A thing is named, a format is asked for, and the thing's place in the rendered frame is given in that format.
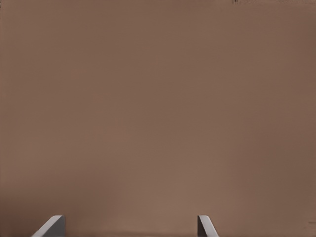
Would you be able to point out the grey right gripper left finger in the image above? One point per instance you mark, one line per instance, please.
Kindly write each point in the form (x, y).
(53, 227)

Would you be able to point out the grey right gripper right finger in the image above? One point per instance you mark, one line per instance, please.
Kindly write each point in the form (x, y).
(206, 228)

